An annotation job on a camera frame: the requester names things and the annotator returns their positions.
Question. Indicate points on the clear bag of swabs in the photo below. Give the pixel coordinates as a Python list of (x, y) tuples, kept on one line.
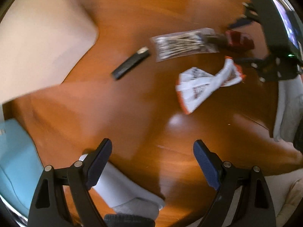
[(183, 43)]

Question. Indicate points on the blue plastic storage box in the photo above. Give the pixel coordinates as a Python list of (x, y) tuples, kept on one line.
[(21, 167)]

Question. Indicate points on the black lighter stick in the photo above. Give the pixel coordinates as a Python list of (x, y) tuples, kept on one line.
[(130, 63)]

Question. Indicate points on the white orange snack wrapper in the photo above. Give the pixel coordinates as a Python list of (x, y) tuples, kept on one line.
[(195, 85)]

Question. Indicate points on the red small packet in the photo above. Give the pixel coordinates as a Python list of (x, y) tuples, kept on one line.
[(239, 40)]

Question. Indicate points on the right grey slipper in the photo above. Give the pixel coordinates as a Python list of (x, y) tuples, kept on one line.
[(289, 109)]

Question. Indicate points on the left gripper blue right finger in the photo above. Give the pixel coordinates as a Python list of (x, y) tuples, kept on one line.
[(209, 163)]

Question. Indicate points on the grey slipper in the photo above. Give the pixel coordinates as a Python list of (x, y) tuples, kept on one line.
[(289, 109), (126, 197)]

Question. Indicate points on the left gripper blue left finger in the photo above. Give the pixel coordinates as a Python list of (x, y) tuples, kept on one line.
[(95, 162)]

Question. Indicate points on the left grey slipper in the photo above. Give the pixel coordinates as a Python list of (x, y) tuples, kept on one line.
[(126, 197)]

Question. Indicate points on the beige plastic trash bin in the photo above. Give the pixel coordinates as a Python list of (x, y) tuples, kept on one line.
[(41, 42)]

